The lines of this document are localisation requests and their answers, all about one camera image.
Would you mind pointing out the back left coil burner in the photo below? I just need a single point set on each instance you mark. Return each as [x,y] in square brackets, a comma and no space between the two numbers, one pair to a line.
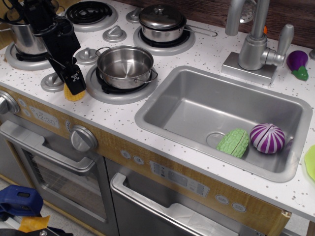
[90,16]

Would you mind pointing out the front right stove burner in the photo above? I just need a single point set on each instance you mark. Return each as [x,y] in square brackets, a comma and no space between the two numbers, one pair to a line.
[102,92]

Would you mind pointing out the front left stove burner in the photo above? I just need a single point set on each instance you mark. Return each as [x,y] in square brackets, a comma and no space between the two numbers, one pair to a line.
[10,56]

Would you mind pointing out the silver oven dial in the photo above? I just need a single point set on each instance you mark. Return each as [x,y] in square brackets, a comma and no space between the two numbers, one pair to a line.
[8,104]
[82,139]

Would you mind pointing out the grey toy sink basin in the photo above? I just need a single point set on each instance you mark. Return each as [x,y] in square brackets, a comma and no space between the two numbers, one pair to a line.
[197,108]

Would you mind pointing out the grey stove knob centre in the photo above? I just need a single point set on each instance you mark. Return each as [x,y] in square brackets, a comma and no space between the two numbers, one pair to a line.
[114,35]

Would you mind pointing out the grey stove knob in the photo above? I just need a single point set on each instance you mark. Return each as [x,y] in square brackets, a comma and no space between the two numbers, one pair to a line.
[52,83]
[114,35]
[86,56]
[133,16]

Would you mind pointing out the silver oven dial right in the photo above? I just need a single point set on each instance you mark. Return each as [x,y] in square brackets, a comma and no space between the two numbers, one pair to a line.
[82,139]

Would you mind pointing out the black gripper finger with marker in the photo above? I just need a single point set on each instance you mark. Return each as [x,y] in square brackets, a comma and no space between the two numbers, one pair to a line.
[73,78]

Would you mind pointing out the purple striped toy onion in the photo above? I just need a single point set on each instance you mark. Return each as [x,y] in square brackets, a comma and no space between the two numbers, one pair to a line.
[267,138]

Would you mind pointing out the toy dishwasher door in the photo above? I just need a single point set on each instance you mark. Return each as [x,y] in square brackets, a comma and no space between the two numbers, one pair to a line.
[144,207]

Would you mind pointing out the grey stove knob front left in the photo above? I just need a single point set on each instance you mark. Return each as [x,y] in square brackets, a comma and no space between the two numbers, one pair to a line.
[52,83]

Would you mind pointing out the stove burner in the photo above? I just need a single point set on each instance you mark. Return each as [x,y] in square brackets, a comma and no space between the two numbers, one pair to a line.
[181,45]
[102,92]
[10,56]

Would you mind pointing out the green toy bitter gourd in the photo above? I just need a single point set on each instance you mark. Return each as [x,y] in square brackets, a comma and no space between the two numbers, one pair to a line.
[234,143]

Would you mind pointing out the tall steel stock pot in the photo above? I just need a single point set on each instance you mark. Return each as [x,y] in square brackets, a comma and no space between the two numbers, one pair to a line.
[24,40]

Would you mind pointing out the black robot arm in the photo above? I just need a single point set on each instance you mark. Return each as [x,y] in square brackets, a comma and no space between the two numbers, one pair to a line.
[38,13]

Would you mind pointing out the yellow toy corn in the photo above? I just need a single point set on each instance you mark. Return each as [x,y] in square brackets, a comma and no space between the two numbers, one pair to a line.
[69,96]

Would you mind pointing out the silver oven dial left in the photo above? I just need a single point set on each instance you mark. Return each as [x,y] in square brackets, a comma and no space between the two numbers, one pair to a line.
[8,104]

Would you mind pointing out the blue clamp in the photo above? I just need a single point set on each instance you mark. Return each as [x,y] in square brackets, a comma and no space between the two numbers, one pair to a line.
[19,201]

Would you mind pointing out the toy oven door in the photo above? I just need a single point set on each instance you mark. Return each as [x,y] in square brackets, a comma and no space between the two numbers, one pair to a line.
[76,183]

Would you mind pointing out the open steel pan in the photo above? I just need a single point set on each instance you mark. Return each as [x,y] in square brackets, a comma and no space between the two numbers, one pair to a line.
[125,66]

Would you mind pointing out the lidded steel saucepan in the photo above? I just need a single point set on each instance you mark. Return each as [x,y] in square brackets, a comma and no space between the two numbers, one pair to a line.
[163,23]

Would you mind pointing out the grey stove knob middle left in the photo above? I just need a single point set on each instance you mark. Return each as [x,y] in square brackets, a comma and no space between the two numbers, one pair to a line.
[86,56]

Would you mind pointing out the silver toy faucet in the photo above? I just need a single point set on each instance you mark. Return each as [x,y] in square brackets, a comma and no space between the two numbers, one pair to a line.
[256,62]

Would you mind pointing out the yellow tape piece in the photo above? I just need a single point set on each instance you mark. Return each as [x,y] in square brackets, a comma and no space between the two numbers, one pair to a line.
[33,223]

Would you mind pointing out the light green plate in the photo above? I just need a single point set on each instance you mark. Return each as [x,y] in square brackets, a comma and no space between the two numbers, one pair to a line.
[310,162]

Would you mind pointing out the back right stove burner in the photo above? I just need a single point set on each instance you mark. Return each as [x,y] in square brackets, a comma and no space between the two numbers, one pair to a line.
[181,45]

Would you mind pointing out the grey stove knob back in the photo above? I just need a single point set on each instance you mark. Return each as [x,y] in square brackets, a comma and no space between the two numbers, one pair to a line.
[133,16]

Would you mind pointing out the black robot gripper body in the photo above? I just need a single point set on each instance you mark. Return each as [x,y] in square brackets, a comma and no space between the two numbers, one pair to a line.
[61,43]

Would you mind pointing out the silver slotted ladle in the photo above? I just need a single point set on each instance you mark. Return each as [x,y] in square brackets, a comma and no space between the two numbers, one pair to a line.
[248,11]

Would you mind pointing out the purple toy eggplant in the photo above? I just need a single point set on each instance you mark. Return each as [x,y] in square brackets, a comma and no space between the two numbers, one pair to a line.
[296,61]

